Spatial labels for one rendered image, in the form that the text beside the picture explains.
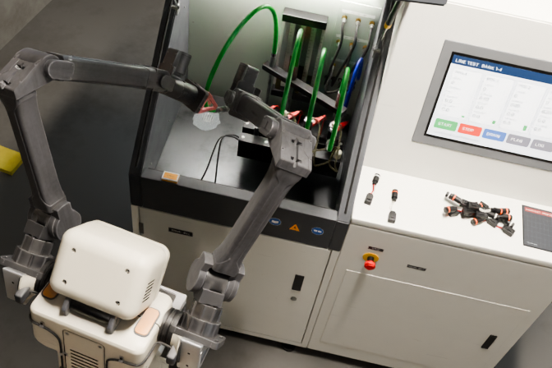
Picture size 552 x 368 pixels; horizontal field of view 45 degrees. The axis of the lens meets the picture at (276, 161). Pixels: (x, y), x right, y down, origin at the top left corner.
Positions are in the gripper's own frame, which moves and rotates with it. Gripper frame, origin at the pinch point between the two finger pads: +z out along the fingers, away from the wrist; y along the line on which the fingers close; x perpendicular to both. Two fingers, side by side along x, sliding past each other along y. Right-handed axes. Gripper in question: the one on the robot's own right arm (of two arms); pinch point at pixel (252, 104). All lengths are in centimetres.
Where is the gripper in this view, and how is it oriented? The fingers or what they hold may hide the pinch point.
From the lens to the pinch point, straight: 202.7
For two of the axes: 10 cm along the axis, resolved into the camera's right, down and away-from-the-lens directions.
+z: 2.3, 0.2, 9.7
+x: -8.9, -4.0, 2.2
